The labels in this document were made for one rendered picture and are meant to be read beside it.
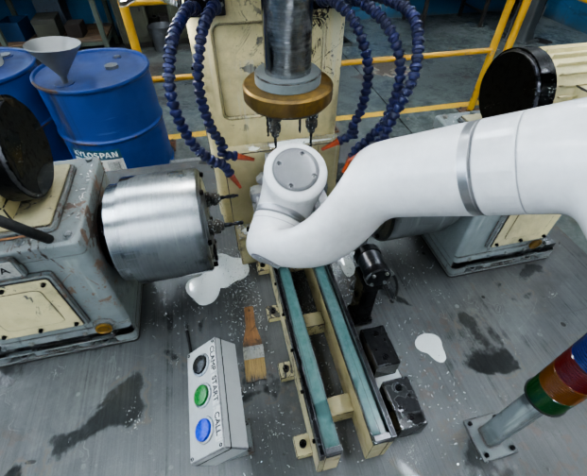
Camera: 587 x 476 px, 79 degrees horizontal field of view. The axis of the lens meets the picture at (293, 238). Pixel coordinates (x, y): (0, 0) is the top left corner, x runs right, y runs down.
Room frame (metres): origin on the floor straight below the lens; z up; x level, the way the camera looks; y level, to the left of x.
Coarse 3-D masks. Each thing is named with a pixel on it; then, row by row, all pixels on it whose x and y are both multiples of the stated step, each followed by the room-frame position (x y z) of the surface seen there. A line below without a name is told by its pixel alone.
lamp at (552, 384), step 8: (544, 368) 0.24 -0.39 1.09; (552, 368) 0.22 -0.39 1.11; (544, 376) 0.22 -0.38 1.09; (552, 376) 0.22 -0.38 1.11; (544, 384) 0.21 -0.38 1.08; (552, 384) 0.21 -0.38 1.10; (560, 384) 0.20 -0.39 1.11; (552, 392) 0.20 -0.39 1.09; (560, 392) 0.20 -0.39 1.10; (568, 392) 0.19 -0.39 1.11; (576, 392) 0.19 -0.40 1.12; (560, 400) 0.19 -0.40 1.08; (568, 400) 0.19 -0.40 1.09; (576, 400) 0.19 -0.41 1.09
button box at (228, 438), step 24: (192, 360) 0.27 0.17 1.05; (216, 360) 0.25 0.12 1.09; (192, 384) 0.23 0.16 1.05; (216, 384) 0.21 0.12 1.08; (192, 408) 0.19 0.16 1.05; (216, 408) 0.18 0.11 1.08; (240, 408) 0.19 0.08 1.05; (192, 432) 0.16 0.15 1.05; (216, 432) 0.15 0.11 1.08; (240, 432) 0.15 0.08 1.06; (192, 456) 0.13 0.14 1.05; (216, 456) 0.12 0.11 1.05
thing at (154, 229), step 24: (192, 168) 0.68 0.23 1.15; (120, 192) 0.58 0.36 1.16; (144, 192) 0.58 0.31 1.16; (168, 192) 0.58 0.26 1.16; (192, 192) 0.58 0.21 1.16; (120, 216) 0.52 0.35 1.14; (144, 216) 0.53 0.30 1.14; (168, 216) 0.53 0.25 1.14; (192, 216) 0.54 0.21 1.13; (120, 240) 0.49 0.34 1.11; (144, 240) 0.49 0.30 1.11; (168, 240) 0.50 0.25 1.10; (192, 240) 0.51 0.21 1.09; (120, 264) 0.47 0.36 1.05; (144, 264) 0.47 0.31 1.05; (168, 264) 0.48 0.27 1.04; (192, 264) 0.49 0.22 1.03; (216, 264) 0.55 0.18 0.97
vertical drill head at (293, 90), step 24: (264, 0) 0.69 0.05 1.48; (288, 0) 0.67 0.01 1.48; (312, 0) 0.70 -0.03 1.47; (264, 24) 0.69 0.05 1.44; (288, 24) 0.67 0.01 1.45; (312, 24) 0.70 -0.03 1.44; (264, 48) 0.70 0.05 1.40; (288, 48) 0.67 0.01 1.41; (264, 72) 0.70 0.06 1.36; (288, 72) 0.67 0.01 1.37; (312, 72) 0.70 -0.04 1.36; (264, 96) 0.64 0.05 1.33; (288, 96) 0.64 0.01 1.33; (312, 96) 0.64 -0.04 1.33; (312, 120) 0.66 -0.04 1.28
